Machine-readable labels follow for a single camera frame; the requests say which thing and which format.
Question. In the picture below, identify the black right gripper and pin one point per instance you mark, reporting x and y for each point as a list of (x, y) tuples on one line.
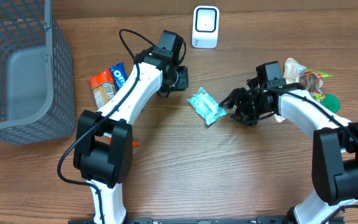
[(234, 98)]

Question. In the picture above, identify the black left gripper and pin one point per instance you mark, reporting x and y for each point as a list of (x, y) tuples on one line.
[(184, 83)]

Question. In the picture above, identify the teal snack packet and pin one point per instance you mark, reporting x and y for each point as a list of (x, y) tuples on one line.
[(206, 106)]

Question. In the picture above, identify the beige paper bag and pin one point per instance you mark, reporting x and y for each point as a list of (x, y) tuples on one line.
[(292, 71)]

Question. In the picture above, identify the green snack packet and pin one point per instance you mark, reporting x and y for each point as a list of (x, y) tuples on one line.
[(312, 81)]

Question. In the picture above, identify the blue Oreo cookie pack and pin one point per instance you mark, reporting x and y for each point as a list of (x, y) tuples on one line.
[(118, 74)]

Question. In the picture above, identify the green lid jar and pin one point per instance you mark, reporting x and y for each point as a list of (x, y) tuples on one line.
[(331, 102)]

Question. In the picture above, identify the red snack packet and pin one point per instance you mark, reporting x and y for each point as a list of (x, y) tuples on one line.
[(102, 87)]

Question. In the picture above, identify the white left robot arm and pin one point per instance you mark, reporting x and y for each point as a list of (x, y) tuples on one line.
[(104, 150)]

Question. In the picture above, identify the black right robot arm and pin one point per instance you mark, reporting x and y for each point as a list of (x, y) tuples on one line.
[(335, 142)]

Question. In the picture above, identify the white barcode scanner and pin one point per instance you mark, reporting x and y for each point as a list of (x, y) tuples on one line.
[(205, 30)]

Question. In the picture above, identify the dark grey plastic basket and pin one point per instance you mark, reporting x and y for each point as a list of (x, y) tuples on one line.
[(37, 97)]

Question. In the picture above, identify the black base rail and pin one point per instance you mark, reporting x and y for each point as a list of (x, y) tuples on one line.
[(197, 221)]

